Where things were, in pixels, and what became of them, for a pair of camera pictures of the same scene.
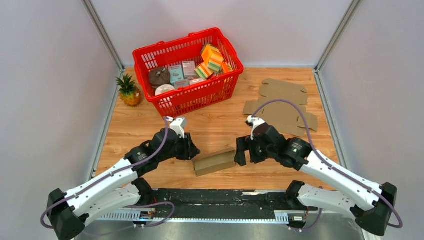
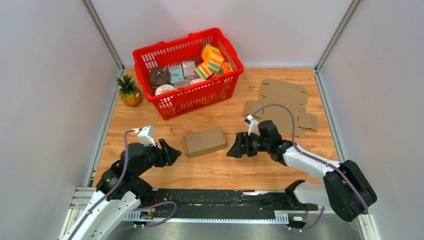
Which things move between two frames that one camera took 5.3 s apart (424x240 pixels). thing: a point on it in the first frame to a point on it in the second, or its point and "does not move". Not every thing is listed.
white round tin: x=163 y=88 does not move
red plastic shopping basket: x=203 y=96 does not move
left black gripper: x=190 y=150 to x=170 y=156
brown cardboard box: x=208 y=163 to x=202 y=142
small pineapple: x=129 y=92 does not move
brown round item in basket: x=159 y=76 does not move
